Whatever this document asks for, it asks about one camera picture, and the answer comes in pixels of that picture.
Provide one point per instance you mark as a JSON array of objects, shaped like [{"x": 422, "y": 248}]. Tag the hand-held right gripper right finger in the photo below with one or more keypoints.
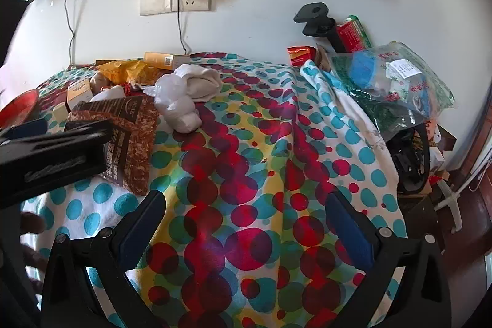
[{"x": 350, "y": 232}]

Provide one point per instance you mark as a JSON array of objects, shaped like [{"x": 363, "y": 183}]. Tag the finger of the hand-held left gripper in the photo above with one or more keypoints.
[
  {"x": 53, "y": 159},
  {"x": 29, "y": 128}
]

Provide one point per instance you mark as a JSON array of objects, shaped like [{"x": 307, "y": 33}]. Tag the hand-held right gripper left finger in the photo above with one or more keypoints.
[{"x": 141, "y": 226}]

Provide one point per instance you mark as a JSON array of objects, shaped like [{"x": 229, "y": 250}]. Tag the brown printed box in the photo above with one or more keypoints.
[{"x": 132, "y": 143}]

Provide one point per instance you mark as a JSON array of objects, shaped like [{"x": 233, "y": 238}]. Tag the person's left hand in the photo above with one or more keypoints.
[{"x": 32, "y": 224}]

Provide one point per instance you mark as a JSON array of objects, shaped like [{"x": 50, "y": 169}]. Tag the red bowl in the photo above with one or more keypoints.
[{"x": 17, "y": 107}]

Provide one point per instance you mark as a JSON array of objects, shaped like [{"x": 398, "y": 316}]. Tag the small cream box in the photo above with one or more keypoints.
[{"x": 60, "y": 113}]

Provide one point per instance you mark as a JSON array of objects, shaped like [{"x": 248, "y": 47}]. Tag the small beige box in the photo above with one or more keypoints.
[{"x": 80, "y": 93}]

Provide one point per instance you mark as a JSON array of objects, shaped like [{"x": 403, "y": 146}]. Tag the orange snack packet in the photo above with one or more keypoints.
[{"x": 111, "y": 72}]

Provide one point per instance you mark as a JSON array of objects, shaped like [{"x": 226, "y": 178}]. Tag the white plastic stand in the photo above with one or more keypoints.
[{"x": 449, "y": 201}]

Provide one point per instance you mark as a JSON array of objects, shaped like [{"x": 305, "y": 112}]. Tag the red candy wrapper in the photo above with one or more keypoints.
[{"x": 132, "y": 89}]

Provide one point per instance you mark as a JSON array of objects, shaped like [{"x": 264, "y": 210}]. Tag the polka dot blanket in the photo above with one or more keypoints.
[{"x": 238, "y": 178}]

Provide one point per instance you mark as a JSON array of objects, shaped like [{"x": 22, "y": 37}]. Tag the white plastic bag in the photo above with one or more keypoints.
[{"x": 176, "y": 109}]

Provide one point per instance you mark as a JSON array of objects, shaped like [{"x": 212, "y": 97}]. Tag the yellow box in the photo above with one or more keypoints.
[{"x": 165, "y": 60}]

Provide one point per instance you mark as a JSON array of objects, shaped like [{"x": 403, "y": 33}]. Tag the clear plastic bag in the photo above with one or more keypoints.
[{"x": 388, "y": 82}]

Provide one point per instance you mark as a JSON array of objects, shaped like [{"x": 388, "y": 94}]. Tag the beige rolled sock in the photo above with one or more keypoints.
[{"x": 201, "y": 82}]

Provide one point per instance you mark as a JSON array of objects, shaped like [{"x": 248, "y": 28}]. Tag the small cardboard box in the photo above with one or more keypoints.
[{"x": 323, "y": 57}]

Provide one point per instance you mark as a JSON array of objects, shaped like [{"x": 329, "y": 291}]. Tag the red snack packet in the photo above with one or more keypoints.
[{"x": 301, "y": 55}]

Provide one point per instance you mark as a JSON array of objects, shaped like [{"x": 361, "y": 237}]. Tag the red and green box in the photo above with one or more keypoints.
[{"x": 353, "y": 32}]

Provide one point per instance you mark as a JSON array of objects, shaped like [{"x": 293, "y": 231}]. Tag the black clamp mount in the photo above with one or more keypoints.
[{"x": 315, "y": 18}]

